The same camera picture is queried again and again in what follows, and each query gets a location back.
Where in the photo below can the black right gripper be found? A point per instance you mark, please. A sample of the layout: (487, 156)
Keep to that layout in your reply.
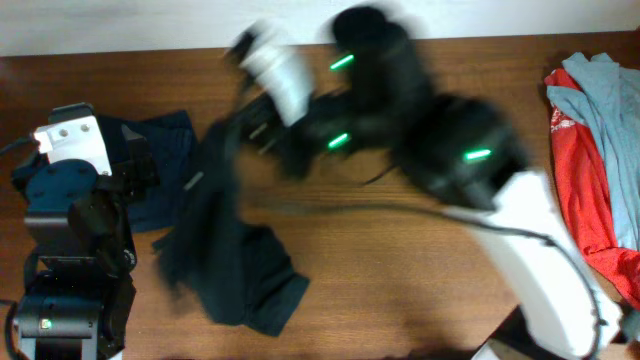
(270, 136)

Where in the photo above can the black Nike t-shirt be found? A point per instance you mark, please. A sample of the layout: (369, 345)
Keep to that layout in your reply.
(240, 272)

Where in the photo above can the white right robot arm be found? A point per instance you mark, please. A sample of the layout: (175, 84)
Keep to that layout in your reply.
(460, 151)

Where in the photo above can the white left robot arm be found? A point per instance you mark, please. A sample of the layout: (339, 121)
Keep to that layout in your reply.
(78, 288)

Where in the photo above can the folded navy blue garment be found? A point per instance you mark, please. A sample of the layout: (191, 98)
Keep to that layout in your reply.
(165, 175)

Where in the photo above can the red sports shirt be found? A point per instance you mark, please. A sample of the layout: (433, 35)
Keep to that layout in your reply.
(584, 198)

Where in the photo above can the grey-blue shirt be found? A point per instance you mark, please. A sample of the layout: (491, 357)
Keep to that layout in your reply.
(608, 104)

